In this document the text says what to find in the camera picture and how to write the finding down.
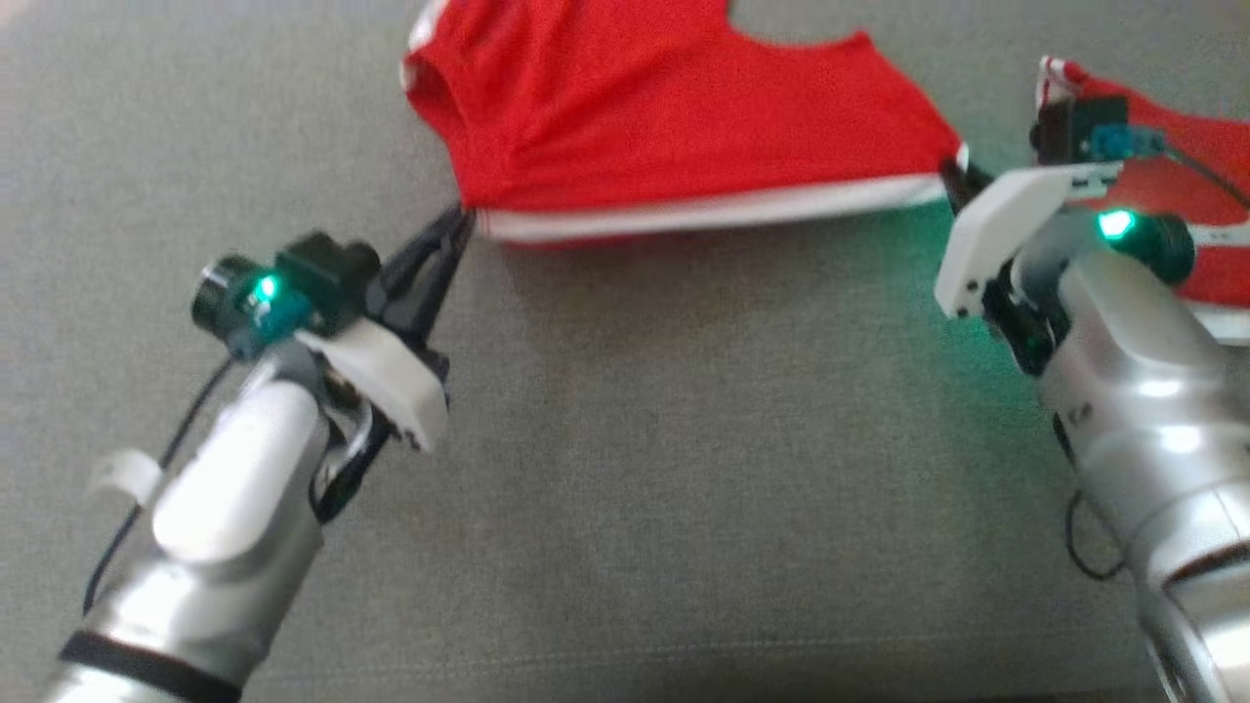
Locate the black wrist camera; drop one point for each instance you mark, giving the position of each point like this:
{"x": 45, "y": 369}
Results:
{"x": 1064, "y": 127}
{"x": 322, "y": 268}

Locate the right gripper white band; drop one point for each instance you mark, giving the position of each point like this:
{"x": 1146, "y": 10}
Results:
{"x": 996, "y": 225}

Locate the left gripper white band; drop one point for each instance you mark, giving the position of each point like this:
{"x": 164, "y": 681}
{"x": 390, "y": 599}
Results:
{"x": 391, "y": 381}

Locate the red shorts with white hem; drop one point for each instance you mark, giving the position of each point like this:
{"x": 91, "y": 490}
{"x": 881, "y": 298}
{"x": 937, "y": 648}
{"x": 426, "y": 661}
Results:
{"x": 635, "y": 107}

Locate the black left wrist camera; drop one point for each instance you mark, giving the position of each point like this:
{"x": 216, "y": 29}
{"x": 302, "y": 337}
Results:
{"x": 322, "y": 268}

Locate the grey sofa seat cushion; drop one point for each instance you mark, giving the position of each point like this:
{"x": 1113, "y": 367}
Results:
{"x": 684, "y": 439}

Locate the red jersey with white trim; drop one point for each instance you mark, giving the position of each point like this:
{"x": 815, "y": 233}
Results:
{"x": 1216, "y": 132}

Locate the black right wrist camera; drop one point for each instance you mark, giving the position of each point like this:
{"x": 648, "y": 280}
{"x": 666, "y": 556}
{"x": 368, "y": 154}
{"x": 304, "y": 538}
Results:
{"x": 1064, "y": 127}

